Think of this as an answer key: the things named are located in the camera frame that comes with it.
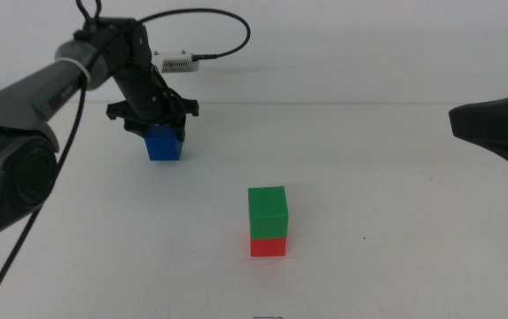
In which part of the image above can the red cube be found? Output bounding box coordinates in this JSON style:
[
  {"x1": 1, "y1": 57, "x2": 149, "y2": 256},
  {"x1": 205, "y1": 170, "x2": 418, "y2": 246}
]
[{"x1": 249, "y1": 237, "x2": 287, "y2": 258}]

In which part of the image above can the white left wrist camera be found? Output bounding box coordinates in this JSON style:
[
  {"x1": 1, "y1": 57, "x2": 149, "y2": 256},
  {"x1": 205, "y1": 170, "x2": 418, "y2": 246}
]
[{"x1": 152, "y1": 49, "x2": 201, "y2": 74}]

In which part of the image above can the blue cube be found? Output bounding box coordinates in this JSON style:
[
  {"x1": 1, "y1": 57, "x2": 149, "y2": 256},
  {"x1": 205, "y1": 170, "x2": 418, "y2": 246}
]
[{"x1": 144, "y1": 122, "x2": 184, "y2": 162}]

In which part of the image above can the green cube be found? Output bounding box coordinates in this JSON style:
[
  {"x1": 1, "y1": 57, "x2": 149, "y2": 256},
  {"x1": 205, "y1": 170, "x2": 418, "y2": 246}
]
[{"x1": 247, "y1": 186, "x2": 289, "y2": 241}]

